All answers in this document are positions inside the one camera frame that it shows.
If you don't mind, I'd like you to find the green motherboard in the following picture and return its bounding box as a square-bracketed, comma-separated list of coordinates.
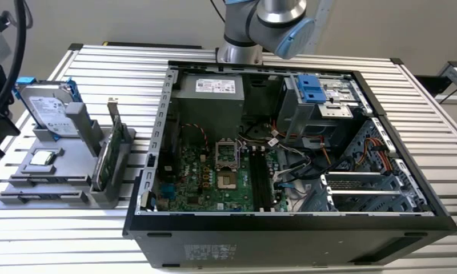
[155, 142, 291, 213]

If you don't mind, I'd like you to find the blue plastic drive latch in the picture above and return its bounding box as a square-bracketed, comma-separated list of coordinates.
[295, 74, 327, 104]

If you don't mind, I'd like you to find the dark RAM stick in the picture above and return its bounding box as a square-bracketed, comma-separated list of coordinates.
[0, 192, 81, 203]
[9, 176, 89, 186]

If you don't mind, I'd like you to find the CPU socket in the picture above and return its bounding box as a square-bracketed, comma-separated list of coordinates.
[216, 170, 240, 191]

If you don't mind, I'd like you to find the black RAM slot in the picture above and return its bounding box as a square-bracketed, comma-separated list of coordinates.
[263, 148, 275, 212]
[259, 148, 269, 212]
[255, 148, 265, 212]
[251, 148, 261, 212]

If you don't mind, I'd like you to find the thin orange wire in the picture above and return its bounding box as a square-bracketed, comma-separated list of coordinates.
[319, 135, 333, 166]

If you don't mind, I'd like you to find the orange red yellow wire bundle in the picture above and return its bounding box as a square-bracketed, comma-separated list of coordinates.
[355, 136, 396, 175]

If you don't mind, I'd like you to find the twisted red black fan wire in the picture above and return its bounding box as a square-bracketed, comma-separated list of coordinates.
[179, 123, 211, 152]

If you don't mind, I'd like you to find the yellow black wire bundle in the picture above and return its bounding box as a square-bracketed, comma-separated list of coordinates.
[237, 121, 287, 149]

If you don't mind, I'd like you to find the thick black data cable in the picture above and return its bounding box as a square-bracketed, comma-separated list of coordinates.
[285, 154, 353, 183]

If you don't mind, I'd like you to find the black case fan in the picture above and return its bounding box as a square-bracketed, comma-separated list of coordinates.
[160, 111, 183, 172]

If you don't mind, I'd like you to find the green graphics card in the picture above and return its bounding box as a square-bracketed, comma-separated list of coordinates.
[91, 96, 125, 192]

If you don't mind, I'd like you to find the silver CPU chip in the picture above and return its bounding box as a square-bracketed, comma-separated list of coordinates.
[29, 150, 57, 166]

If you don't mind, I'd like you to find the hard disk in blue carrier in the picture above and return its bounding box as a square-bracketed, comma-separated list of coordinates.
[13, 75, 84, 143]

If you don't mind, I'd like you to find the grey parts rack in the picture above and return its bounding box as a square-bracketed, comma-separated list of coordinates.
[0, 102, 139, 211]

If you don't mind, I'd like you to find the black PC case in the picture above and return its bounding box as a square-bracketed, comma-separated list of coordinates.
[121, 59, 457, 269]

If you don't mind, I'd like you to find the grey power supply unit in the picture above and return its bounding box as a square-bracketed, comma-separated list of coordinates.
[171, 72, 247, 144]

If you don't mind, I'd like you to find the black box beside table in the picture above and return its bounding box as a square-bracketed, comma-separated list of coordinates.
[413, 74, 453, 95]

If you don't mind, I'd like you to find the metal socket cover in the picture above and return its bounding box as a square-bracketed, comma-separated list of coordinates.
[215, 137, 240, 170]

